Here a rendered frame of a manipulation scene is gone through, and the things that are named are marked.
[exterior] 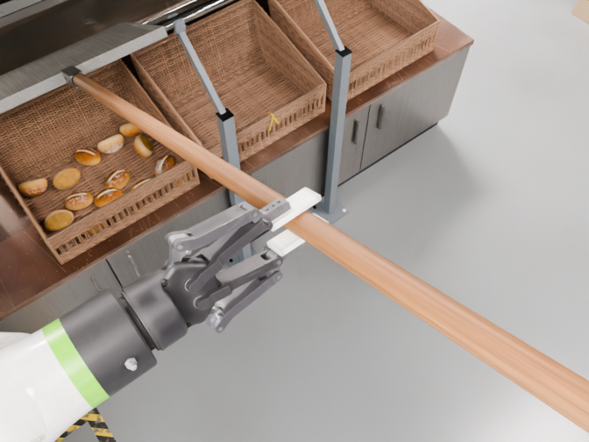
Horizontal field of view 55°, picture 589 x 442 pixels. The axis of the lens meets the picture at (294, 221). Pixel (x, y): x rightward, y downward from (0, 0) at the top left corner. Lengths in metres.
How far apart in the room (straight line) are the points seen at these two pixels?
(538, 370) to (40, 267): 1.79
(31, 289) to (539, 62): 2.92
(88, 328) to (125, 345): 0.04
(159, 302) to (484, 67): 3.11
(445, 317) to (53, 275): 1.67
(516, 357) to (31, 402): 0.40
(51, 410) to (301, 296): 1.97
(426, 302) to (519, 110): 2.88
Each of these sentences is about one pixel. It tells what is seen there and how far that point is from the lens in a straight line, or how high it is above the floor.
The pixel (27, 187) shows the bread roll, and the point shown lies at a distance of 2.18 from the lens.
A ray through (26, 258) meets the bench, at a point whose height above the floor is 0.58.
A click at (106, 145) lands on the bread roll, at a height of 0.64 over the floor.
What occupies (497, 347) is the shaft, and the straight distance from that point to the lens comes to 0.46.
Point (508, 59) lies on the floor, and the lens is 3.63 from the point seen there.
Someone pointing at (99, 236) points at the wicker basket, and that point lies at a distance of 2.01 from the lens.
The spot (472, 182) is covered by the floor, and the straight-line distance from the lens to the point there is 2.93.
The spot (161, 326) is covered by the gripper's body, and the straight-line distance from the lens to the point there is 0.57.
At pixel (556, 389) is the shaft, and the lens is 0.44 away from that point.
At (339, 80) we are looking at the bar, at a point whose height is 0.84.
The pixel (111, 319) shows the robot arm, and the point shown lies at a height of 1.74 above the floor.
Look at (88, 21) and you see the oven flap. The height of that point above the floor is 1.01.
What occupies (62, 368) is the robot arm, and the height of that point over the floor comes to 1.74.
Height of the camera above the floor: 2.23
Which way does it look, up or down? 57 degrees down
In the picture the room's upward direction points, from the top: straight up
